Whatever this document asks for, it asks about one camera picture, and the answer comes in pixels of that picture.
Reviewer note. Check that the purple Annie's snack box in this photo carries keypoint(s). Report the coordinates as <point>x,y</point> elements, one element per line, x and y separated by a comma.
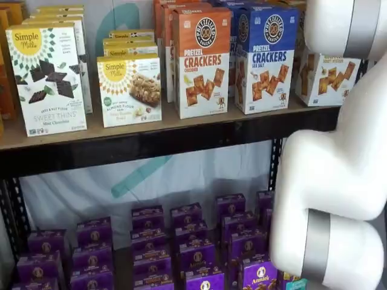
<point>147,216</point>
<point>204,281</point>
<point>34,284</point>
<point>92,281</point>
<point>190,232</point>
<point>46,241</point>
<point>93,231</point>
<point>265,201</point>
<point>37,266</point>
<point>148,238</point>
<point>152,259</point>
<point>92,258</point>
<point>154,281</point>
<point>186,213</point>
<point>267,219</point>
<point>196,255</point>

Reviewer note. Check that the blue pretzel crackers box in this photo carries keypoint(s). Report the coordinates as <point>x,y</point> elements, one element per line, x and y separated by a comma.
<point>234,60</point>
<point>220,2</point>
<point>266,75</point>

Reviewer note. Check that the purple Annie's box teal band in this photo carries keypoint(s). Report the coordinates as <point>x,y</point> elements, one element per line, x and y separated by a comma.
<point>294,284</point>

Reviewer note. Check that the orange pretzel crackers box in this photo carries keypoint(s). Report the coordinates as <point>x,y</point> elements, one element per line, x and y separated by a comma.
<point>167,45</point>
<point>202,75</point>
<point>158,30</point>

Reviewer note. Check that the white side sheet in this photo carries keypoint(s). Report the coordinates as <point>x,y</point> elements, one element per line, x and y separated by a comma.
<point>4,256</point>

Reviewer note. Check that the black metal rack frame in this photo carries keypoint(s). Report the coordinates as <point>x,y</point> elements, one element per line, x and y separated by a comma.
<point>151,148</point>

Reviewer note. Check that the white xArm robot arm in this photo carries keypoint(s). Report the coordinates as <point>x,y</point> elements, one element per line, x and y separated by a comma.
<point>332,169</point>

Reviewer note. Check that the purple Annie's chocolate grahams box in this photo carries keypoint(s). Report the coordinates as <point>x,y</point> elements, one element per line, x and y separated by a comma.
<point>237,223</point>
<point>248,244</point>
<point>229,205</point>
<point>258,276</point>

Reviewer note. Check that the wooden shelf board with crackers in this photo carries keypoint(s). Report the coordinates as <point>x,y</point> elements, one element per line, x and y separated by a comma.
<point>94,131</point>

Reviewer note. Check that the white backdrop with teal logo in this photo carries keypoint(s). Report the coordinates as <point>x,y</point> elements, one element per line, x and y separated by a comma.
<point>181,181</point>

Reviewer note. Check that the Simple Mills almond bars box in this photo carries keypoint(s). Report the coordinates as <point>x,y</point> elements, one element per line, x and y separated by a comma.
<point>130,90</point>
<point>130,47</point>
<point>130,34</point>

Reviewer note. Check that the orange snack box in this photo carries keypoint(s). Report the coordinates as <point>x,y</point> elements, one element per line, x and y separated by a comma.
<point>7,90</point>
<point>18,12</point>

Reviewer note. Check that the Simple Mills Sweet Thins box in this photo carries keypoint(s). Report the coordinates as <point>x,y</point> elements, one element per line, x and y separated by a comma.
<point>60,6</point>
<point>45,84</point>
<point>87,90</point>
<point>57,15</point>
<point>60,11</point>

